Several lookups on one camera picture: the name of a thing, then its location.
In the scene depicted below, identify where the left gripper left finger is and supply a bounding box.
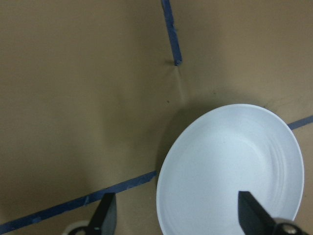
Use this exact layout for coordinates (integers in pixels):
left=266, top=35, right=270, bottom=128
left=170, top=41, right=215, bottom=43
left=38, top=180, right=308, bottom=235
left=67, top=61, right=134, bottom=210
left=86, top=193, right=117, bottom=235

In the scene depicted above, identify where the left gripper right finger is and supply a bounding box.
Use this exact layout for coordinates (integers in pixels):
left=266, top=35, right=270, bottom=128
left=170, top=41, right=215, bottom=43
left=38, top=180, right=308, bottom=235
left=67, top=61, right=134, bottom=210
left=238, top=191, right=307, bottom=235

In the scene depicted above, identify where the light blue plate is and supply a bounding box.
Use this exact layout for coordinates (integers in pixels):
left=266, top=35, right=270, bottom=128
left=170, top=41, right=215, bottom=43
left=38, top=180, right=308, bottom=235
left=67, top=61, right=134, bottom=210
left=156, top=104, right=304, bottom=235

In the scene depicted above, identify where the small cream bowl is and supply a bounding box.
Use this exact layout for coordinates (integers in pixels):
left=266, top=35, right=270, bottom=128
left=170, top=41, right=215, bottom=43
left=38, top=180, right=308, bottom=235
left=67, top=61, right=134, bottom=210
left=61, top=220, right=89, bottom=235

